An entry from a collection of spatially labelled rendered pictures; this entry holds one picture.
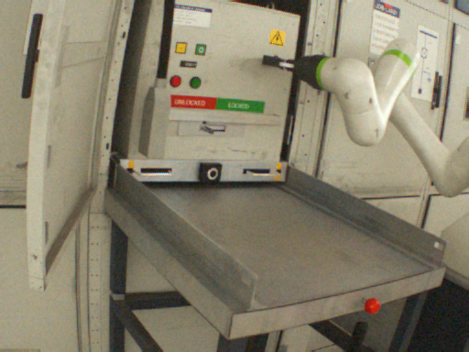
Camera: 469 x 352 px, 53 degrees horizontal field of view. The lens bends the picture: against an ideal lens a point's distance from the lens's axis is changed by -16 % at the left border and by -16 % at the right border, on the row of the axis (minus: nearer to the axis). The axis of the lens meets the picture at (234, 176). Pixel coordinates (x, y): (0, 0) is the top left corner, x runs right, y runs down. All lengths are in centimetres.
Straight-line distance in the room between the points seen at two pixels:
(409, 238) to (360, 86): 39
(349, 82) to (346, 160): 63
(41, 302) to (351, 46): 127
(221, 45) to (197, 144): 29
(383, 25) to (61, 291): 138
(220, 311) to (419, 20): 146
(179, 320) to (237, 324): 84
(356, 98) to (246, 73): 42
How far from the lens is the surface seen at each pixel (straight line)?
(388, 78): 148
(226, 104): 155
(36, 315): 154
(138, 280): 159
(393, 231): 137
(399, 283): 116
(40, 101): 78
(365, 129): 130
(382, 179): 199
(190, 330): 176
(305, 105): 169
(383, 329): 144
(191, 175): 153
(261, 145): 164
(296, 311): 96
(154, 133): 135
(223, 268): 95
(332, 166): 179
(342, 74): 125
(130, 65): 150
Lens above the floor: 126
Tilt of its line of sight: 14 degrees down
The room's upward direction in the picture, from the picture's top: 9 degrees clockwise
